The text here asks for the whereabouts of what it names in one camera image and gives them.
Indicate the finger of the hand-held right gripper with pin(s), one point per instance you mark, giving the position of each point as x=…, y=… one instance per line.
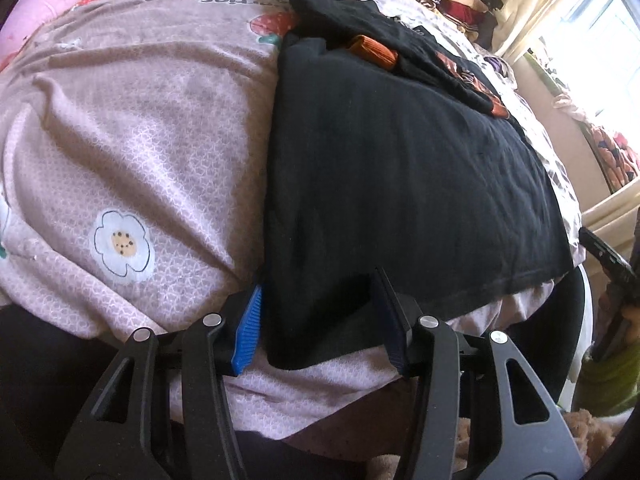
x=612, y=335
x=607, y=257

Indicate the clothes on windowsill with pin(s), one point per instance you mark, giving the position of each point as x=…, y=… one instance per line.
x=610, y=150

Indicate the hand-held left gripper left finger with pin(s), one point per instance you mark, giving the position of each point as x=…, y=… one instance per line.
x=247, y=330

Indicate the green cloth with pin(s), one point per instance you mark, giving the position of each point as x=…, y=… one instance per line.
x=610, y=385

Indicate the cream curtain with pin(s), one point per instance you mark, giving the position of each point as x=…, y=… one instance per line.
x=540, y=10

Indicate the pink quilt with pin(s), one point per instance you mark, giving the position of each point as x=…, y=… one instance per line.
x=50, y=5

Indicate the person's leg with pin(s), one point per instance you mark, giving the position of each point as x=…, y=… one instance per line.
x=40, y=370

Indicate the pink flower print duvet cover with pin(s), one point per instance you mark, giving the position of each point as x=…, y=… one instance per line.
x=150, y=160

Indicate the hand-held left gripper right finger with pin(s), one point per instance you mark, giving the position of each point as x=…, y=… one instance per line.
x=390, y=325

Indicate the black sweater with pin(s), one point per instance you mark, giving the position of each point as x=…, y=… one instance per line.
x=400, y=185

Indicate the window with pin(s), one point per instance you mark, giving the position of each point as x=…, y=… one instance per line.
x=600, y=50

